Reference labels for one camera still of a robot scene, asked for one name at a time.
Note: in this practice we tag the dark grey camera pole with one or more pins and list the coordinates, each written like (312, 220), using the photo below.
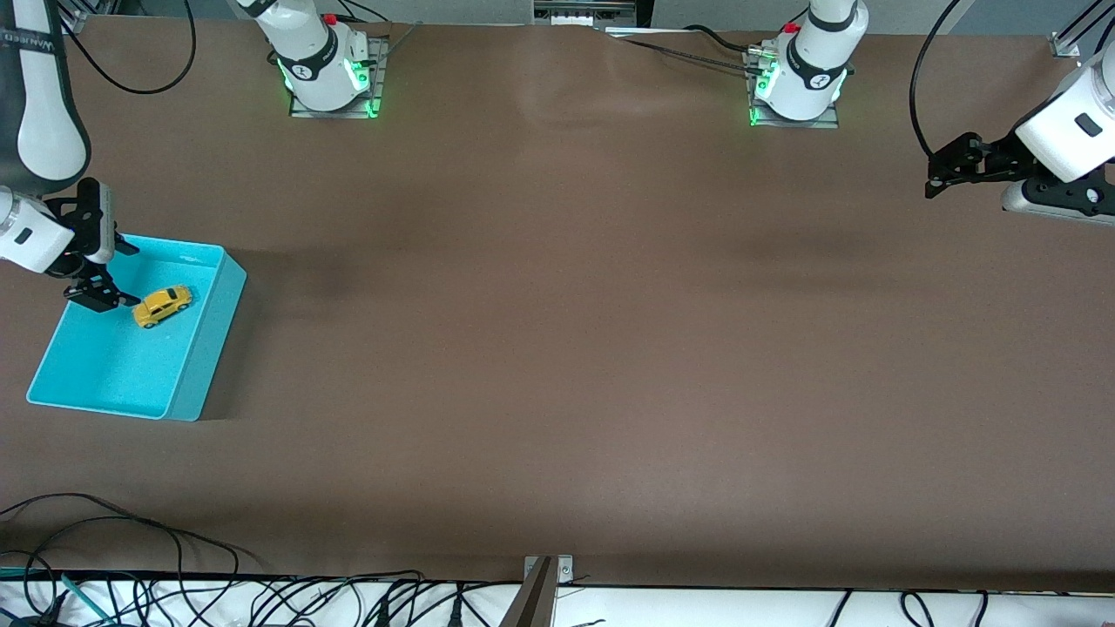
(533, 601)

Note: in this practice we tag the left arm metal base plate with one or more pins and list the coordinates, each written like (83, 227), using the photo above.
(827, 122)

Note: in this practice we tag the white flat strip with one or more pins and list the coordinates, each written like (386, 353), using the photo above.
(645, 31)

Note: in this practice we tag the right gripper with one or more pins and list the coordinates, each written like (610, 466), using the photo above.
(77, 242)

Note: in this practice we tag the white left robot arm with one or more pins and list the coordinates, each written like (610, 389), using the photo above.
(814, 52)

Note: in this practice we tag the grey metal clamp bracket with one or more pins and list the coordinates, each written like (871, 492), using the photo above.
(564, 570)

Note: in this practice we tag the grey metal device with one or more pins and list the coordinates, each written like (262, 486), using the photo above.
(592, 10)

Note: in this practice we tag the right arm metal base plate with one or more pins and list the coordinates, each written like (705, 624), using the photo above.
(380, 78)

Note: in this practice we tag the yellow beetle toy car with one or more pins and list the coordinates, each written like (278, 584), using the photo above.
(161, 305)

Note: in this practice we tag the black power plug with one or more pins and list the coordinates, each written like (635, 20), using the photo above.
(455, 611)
(381, 614)

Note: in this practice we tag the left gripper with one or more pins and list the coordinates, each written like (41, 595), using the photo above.
(998, 158)

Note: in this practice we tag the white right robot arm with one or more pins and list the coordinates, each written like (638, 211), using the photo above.
(48, 122)

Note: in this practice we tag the aluminium corner bracket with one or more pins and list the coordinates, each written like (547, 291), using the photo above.
(1064, 45)

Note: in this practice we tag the turquoise plastic bin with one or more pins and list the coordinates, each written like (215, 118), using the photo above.
(113, 366)

